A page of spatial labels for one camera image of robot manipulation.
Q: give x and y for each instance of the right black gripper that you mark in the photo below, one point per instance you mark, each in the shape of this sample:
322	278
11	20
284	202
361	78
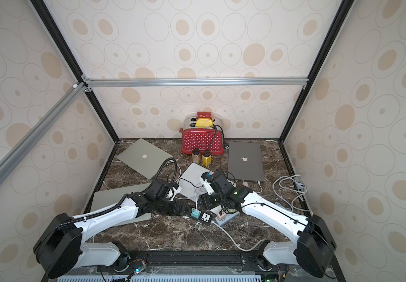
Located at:
207	201

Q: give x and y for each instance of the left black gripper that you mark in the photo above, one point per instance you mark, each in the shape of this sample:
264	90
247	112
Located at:
175	210

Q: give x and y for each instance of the pink plug adapter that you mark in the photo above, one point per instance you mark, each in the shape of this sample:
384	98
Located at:
221	215

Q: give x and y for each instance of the black power strip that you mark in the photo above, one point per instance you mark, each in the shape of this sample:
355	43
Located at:
206	218

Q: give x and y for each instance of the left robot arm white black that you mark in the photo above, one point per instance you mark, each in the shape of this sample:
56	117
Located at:
62	246

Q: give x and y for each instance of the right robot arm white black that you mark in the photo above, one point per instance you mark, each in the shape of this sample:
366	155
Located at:
311	244

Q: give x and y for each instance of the white laptop centre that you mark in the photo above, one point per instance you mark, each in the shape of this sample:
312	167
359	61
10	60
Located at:
190	181

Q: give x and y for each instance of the dark grey laptop back right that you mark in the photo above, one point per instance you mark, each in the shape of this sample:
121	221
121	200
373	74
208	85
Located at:
245	161

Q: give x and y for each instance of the silver laptop back left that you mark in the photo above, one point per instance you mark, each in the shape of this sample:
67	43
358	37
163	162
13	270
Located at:
144	158

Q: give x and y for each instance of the silver laptop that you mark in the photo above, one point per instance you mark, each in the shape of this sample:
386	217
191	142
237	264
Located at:
102	199
144	158

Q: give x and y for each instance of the silver laptop front left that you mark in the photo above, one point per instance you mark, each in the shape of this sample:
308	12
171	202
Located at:
102	199

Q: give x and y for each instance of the grey power strip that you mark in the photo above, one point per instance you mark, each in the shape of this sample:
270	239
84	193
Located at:
228	218

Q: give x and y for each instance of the teal plug adapter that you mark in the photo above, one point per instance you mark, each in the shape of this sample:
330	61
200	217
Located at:
195	213

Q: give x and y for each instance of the yellow spice jar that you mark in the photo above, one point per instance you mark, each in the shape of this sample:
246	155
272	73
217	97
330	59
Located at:
206	158

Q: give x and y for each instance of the brown spice jar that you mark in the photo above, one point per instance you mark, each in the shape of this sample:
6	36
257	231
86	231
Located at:
196	156

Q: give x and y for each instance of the red polka dot toaster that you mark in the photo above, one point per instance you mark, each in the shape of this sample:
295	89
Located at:
211	139

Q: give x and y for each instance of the yellow toy bread slice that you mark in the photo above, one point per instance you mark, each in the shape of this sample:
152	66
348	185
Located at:
204	123

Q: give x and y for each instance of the left aluminium bar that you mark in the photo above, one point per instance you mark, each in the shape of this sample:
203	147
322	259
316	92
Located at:
25	145

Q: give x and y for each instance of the horizontal aluminium bar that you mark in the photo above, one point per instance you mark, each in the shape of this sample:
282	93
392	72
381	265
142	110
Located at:
188	82

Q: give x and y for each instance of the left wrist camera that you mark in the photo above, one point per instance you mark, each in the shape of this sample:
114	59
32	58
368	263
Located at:
173	191

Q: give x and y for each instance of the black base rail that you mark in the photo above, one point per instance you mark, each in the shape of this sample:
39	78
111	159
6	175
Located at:
250	260

